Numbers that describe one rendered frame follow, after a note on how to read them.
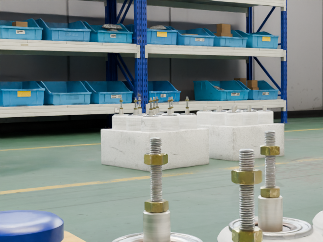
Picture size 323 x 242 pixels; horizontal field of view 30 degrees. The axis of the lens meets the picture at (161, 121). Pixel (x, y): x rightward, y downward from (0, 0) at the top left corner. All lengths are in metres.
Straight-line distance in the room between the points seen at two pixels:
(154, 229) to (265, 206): 0.12
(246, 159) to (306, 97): 7.54
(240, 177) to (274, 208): 0.17
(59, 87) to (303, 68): 3.46
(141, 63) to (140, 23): 0.36
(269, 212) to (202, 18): 6.33
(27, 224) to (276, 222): 0.35
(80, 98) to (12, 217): 4.97
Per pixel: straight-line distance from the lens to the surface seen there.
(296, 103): 7.79
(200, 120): 3.39
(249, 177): 0.38
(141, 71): 5.46
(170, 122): 2.90
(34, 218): 0.24
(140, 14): 5.51
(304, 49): 7.90
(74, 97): 5.18
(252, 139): 3.25
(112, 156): 3.01
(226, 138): 3.19
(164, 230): 0.49
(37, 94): 5.03
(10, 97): 4.95
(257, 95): 6.36
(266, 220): 0.55
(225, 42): 6.10
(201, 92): 6.29
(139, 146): 2.83
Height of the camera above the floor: 0.38
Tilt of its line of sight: 3 degrees down
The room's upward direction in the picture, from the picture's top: 1 degrees counter-clockwise
